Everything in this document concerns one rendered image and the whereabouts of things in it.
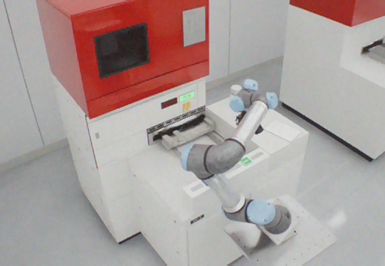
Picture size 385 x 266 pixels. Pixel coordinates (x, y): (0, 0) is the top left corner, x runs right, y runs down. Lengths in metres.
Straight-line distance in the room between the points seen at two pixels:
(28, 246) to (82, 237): 0.45
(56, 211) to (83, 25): 1.91
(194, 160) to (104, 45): 0.78
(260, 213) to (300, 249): 0.33
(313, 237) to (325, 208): 1.32
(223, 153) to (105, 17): 0.89
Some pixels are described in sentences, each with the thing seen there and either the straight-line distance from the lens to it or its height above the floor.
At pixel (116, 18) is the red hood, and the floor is 1.74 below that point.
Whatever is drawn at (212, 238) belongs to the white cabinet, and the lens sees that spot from 2.29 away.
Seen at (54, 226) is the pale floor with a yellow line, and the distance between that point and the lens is 3.22.
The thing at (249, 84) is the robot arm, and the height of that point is 1.46.
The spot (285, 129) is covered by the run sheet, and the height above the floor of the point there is 0.97.
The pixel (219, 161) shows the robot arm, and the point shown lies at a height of 1.40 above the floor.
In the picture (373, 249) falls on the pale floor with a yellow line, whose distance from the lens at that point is 3.14.
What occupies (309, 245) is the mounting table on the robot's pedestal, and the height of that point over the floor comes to 0.82.
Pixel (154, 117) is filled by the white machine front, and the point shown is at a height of 1.04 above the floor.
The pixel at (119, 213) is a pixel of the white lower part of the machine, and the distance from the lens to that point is 2.66.
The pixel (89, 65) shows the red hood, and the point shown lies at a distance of 1.91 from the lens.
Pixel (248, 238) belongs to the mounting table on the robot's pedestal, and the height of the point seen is 0.82.
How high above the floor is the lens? 2.34
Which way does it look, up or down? 37 degrees down
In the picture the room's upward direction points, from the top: 2 degrees counter-clockwise
